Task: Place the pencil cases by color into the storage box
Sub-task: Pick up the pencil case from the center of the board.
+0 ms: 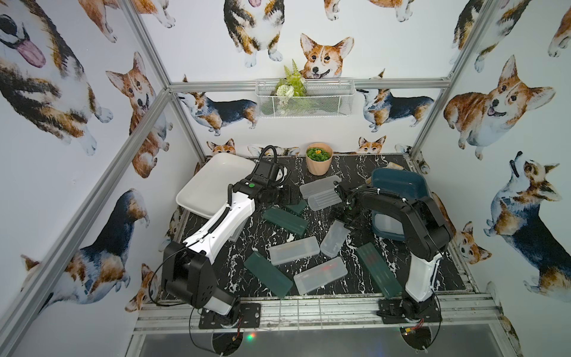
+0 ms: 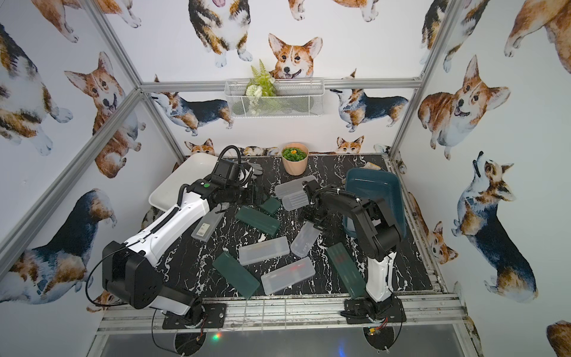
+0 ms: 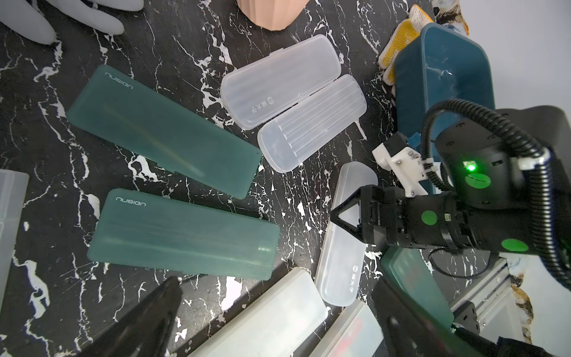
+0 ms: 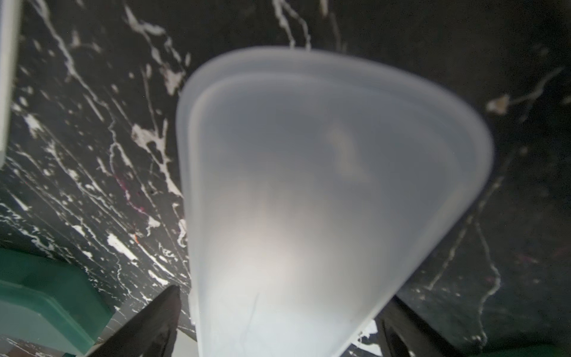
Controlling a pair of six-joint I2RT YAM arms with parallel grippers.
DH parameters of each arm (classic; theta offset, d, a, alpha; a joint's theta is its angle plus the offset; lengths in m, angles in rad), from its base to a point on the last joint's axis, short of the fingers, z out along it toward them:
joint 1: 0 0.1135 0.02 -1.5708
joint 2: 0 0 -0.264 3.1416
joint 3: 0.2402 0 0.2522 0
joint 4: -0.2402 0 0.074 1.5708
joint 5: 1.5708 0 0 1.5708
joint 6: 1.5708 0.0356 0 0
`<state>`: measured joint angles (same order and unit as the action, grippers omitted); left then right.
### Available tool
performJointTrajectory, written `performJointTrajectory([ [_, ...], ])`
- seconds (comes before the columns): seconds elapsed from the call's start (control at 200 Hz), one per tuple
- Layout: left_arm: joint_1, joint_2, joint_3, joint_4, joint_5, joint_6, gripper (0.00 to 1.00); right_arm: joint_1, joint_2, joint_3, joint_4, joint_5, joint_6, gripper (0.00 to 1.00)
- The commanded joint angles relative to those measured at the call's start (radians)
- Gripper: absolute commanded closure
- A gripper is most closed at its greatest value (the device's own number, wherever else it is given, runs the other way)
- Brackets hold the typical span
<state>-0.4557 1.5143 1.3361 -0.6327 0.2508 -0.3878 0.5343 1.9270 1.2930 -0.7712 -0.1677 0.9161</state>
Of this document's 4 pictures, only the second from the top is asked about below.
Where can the white storage tray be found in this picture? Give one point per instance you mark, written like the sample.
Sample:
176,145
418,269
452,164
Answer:
197,166

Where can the clear pencil case top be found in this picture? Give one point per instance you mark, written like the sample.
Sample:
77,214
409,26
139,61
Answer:
293,186

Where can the beige ribbed flower pot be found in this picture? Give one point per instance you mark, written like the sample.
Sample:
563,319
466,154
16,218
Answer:
295,158

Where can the grey rubber glove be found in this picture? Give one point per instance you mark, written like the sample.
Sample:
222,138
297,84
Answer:
255,167

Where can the clear case with pens middle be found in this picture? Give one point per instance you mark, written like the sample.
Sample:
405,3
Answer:
261,251

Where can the green pencil case upper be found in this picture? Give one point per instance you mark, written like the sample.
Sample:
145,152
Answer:
271,206

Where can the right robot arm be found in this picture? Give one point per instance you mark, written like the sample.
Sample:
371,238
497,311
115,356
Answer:
376,229

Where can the white wire wall basket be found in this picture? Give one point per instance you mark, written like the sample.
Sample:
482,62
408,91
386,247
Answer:
295,98

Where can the green pencil case front left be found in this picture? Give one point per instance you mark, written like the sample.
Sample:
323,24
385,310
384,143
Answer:
236,275

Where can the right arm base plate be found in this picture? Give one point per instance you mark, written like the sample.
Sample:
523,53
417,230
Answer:
366,311

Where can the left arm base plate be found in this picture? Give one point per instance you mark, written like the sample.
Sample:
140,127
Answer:
208,316

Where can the aluminium front rail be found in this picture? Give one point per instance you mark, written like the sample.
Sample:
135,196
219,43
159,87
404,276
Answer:
291,313

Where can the clear case with red pen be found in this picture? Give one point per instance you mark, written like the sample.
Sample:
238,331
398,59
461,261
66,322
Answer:
288,275

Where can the teal storage box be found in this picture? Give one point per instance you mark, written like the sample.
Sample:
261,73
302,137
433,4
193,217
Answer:
378,184

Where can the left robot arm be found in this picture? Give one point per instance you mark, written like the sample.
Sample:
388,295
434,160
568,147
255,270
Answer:
129,268

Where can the green pencil case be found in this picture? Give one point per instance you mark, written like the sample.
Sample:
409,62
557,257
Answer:
236,275
271,206
347,270
258,220

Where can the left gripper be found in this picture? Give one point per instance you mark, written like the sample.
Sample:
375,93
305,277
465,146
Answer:
252,192

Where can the green fern plant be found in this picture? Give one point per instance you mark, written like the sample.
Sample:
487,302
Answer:
260,91

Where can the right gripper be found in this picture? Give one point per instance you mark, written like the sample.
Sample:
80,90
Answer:
325,226

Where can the green pencil case front right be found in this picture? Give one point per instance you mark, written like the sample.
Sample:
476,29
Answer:
347,270

